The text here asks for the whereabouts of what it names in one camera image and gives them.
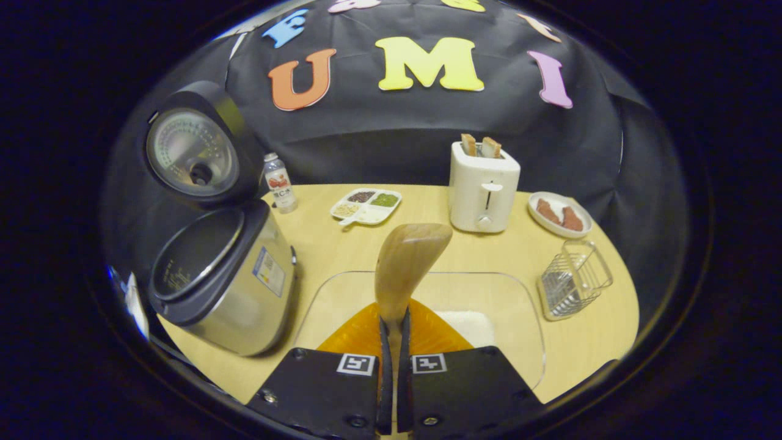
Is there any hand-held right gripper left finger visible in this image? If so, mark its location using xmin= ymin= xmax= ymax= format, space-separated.
xmin=246 ymin=298 xmax=393 ymax=440

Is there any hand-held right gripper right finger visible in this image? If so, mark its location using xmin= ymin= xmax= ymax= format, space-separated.
xmin=396 ymin=298 xmax=545 ymax=440

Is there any white rice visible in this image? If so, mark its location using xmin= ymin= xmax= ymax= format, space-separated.
xmin=435 ymin=310 xmax=496 ymax=350

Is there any dark grey rice cooker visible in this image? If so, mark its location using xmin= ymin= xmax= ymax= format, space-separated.
xmin=145 ymin=81 xmax=299 ymax=358

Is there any wooden spoon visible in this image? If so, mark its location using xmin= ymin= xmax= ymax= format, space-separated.
xmin=374 ymin=222 xmax=454 ymax=367

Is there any clear chopstick holder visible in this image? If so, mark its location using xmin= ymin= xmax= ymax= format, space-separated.
xmin=537 ymin=239 xmax=614 ymax=322

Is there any clear glass tray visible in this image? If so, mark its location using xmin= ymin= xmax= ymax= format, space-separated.
xmin=293 ymin=271 xmax=547 ymax=392

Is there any white plate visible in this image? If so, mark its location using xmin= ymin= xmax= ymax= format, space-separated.
xmin=527 ymin=191 xmax=594 ymax=240

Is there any divided white bean dish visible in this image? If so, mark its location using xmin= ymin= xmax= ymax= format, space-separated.
xmin=329 ymin=187 xmax=403 ymax=229

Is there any white toaster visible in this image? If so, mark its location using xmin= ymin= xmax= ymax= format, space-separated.
xmin=448 ymin=141 xmax=522 ymax=234

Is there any small clear bottle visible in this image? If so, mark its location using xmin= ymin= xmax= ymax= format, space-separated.
xmin=263 ymin=152 xmax=299 ymax=215

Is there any black backdrop cloth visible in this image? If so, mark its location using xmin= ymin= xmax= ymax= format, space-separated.
xmin=101 ymin=0 xmax=691 ymax=331

